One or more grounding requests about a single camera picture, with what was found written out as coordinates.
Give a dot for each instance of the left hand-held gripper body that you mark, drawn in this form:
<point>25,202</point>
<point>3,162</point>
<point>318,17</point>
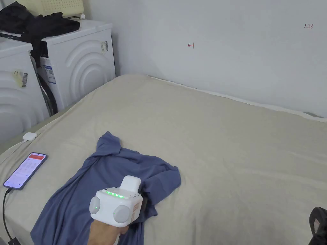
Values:
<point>112,206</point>

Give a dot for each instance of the bed with beige sheet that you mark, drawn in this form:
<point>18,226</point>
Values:
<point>230,153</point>

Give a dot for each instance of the white washing machine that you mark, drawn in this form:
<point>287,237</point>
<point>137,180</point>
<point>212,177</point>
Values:
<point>15,97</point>
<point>81,66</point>

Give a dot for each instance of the small white plug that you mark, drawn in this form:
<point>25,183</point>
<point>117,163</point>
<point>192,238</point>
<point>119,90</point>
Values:
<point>82,16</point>

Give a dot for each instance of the beige perforated pillow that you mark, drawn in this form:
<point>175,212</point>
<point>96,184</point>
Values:
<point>61,6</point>

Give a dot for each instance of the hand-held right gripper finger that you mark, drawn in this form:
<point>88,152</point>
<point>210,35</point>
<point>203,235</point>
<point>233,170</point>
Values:
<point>318,224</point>

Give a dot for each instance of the small white case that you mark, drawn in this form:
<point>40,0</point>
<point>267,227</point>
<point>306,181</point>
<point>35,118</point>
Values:
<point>30,136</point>

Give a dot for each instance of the smartphone with lit screen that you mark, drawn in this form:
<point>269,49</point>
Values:
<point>25,170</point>

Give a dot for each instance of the blue shirt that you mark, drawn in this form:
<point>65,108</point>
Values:
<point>107,173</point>

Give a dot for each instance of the person's left hand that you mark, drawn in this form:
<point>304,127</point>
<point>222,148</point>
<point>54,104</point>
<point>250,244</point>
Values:
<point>102,233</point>

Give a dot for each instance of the black garment pile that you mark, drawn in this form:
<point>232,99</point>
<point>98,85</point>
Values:
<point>30,24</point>

